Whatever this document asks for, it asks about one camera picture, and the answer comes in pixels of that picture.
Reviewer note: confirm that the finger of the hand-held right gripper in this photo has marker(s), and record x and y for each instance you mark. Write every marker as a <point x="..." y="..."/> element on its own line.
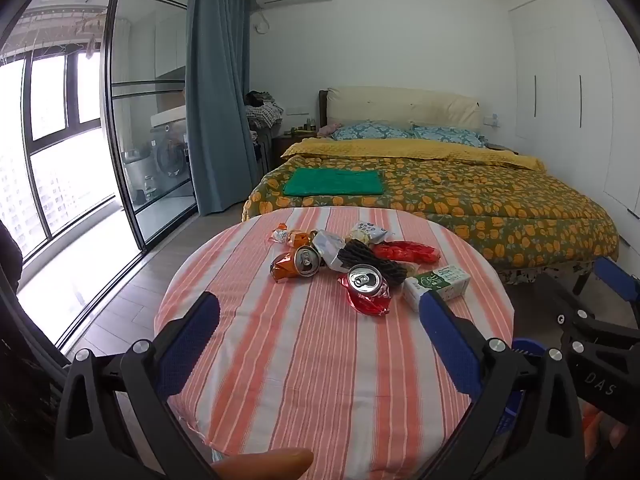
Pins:
<point x="617" y="280"/>
<point x="585" y="332"/>

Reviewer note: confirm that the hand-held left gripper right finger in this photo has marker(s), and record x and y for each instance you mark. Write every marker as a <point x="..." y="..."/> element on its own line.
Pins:
<point x="450" y="347"/>

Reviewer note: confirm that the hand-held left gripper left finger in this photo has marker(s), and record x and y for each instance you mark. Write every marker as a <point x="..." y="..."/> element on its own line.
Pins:
<point x="190" y="345"/>

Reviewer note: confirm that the red snack packet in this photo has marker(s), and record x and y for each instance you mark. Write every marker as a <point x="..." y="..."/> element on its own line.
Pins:
<point x="405" y="251"/>

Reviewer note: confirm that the person's right hand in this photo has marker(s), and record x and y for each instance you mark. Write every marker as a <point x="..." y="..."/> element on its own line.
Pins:
<point x="617" y="437"/>

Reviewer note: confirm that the person's left hand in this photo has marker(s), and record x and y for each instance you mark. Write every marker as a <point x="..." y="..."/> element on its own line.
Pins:
<point x="265" y="464"/>

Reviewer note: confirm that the green white milk carton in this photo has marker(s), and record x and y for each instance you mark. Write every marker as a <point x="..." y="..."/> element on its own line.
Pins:
<point x="435" y="284"/>

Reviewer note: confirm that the crushed red drink can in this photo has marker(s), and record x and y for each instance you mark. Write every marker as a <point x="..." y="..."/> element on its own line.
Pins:
<point x="365" y="290"/>

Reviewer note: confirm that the orange striped tablecloth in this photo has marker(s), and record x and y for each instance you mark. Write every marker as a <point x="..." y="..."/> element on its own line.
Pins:
<point x="310" y="360"/>

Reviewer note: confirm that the crushed orange drink can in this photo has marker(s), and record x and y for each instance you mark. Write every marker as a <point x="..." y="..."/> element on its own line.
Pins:
<point x="295" y="264"/>

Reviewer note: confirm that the yellow white snack bag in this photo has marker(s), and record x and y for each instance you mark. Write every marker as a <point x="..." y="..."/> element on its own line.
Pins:
<point x="367" y="232"/>

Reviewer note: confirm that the orange snack wrapper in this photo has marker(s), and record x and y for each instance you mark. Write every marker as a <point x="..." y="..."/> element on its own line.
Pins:
<point x="289" y="235"/>

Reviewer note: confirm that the white plastic wrapper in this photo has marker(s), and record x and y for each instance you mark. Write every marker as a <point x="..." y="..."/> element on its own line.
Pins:
<point x="327" y="252"/>

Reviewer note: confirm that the grey washing machine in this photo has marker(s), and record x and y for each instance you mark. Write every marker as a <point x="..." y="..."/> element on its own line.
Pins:
<point x="170" y="147"/>

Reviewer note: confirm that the white wardrobe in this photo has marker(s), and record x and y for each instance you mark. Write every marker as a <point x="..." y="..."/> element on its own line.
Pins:
<point x="575" y="85"/>

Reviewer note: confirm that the green towel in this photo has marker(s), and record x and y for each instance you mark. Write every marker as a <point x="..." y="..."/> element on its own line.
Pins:
<point x="332" y="182"/>

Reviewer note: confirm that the yellow blanket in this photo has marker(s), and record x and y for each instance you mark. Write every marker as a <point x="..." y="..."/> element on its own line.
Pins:
<point x="400" y="149"/>

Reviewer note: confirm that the blue patterned pillow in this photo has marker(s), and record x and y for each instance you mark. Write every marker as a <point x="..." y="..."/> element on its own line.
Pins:
<point x="370" y="131"/>
<point x="447" y="136"/>

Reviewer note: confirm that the dark wooden nightstand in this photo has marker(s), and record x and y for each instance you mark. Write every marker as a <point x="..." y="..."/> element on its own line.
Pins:
<point x="292" y="147"/>

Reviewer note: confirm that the pile of clothes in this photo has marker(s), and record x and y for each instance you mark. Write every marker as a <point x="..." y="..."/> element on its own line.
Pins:
<point x="264" y="110"/>

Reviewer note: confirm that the grey blue curtain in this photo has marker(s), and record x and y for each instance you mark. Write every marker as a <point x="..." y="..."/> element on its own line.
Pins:
<point x="217" y="100"/>

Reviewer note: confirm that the beige padded headboard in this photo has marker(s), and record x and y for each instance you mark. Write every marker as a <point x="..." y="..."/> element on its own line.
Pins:
<point x="400" y="105"/>

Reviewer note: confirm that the pink cloth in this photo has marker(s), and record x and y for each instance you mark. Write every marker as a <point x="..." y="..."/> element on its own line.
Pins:
<point x="330" y="130"/>

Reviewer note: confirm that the black framed window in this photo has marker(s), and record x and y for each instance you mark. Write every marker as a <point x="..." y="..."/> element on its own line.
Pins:
<point x="55" y="125"/>

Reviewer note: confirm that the glass sliding door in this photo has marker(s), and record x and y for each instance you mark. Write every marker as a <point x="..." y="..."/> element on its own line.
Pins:
<point x="150" y="60"/>

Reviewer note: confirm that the ceiling drying rack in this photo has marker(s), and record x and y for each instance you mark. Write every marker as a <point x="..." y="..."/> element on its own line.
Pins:
<point x="65" y="20"/>

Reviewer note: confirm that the white wall socket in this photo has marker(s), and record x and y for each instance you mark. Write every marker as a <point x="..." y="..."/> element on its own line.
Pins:
<point x="491" y="121"/>

